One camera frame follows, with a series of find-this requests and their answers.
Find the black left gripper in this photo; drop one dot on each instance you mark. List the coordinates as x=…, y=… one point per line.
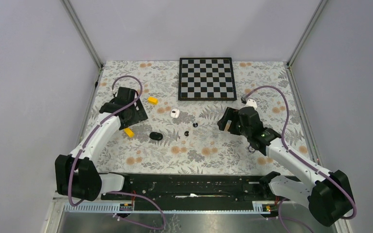
x=140, y=115

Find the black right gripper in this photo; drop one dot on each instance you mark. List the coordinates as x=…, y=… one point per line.
x=230, y=114

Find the black oval earbud case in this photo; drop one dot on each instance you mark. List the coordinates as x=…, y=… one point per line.
x=156, y=136

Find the white earbud charging case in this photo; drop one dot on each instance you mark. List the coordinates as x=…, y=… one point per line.
x=174, y=113

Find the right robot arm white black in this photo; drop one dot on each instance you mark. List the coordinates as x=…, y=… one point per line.
x=326, y=194

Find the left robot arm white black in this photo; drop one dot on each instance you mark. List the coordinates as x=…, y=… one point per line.
x=76, y=173

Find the yellow block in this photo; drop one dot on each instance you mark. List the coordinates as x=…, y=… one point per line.
x=152, y=100
x=129, y=132

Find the black white checkerboard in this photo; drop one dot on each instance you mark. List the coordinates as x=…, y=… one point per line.
x=203, y=78

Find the floral patterned table mat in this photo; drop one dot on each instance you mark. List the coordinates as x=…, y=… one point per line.
x=206, y=150

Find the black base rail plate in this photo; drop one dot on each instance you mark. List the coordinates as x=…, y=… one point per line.
x=195, y=191

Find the slotted grey cable duct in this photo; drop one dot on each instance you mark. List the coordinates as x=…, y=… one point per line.
x=142, y=208

